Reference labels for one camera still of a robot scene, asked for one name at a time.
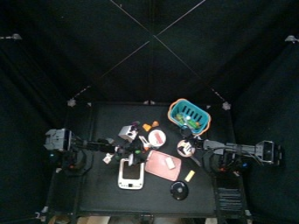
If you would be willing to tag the green toy vegetable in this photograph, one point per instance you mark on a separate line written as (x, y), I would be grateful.
(186, 120)

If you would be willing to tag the white toy rice block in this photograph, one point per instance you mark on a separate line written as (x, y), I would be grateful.
(170, 162)

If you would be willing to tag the teal basket with orange rim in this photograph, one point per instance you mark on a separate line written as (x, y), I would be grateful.
(189, 116)

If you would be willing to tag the white toy kitchen scale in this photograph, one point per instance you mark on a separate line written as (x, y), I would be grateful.
(132, 174)

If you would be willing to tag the white plate with pink food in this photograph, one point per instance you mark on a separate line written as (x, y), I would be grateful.
(157, 138)

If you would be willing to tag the orange toy food piece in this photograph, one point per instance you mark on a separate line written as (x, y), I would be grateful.
(148, 127)
(156, 123)

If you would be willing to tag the black round lid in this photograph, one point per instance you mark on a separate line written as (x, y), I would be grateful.
(180, 190)

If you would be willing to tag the small plate with toy food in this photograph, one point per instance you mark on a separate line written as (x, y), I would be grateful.
(182, 150)

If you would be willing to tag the grey metal frame clamp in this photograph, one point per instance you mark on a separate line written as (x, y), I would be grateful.
(149, 102)
(226, 105)
(15, 37)
(71, 102)
(292, 38)

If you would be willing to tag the black printed label panel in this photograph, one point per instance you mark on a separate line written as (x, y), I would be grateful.
(230, 199)

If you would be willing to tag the pink cutting board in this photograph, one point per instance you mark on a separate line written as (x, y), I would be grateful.
(164, 165)

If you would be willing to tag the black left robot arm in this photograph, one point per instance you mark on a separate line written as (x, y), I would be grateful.
(86, 144)

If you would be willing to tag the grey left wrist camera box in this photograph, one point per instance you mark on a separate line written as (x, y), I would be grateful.
(129, 133)

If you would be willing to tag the white paper tag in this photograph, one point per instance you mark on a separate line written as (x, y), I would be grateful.
(107, 158)

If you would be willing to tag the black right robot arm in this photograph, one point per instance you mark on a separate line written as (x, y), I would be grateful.
(238, 150)

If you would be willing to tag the yellow toy food slice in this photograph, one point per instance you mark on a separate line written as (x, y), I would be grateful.
(190, 176)

